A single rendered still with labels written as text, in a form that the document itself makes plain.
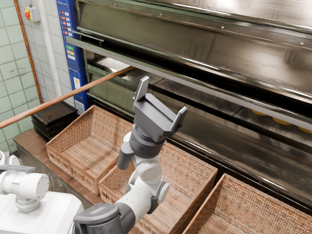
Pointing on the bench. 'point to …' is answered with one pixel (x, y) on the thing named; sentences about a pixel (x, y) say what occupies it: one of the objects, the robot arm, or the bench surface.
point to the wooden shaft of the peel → (62, 97)
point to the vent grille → (80, 107)
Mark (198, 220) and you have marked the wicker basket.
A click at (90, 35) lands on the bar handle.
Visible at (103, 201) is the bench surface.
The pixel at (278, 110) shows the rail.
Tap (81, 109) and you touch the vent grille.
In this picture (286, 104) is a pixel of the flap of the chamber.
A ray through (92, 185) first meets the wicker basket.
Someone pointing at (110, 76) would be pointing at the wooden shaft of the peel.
